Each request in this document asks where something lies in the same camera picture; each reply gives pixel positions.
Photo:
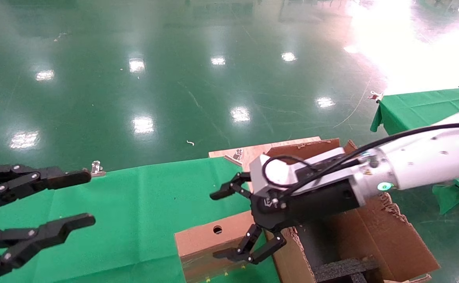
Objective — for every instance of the small brown cardboard box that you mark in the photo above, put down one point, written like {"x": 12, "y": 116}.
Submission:
{"x": 202, "y": 239}

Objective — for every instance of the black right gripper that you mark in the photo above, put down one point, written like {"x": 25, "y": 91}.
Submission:
{"x": 311, "y": 204}

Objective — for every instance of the large open brown carton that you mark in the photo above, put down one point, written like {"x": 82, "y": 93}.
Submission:
{"x": 390, "y": 236}

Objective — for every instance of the black foam insert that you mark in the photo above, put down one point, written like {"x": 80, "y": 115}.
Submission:
{"x": 343, "y": 269}

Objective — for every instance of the small green tablecloth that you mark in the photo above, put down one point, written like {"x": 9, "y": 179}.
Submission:
{"x": 410, "y": 110}

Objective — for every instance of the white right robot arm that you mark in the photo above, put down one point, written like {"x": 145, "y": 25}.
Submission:
{"x": 429, "y": 157}

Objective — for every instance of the large green tablecloth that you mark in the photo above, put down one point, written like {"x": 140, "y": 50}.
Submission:
{"x": 135, "y": 204}

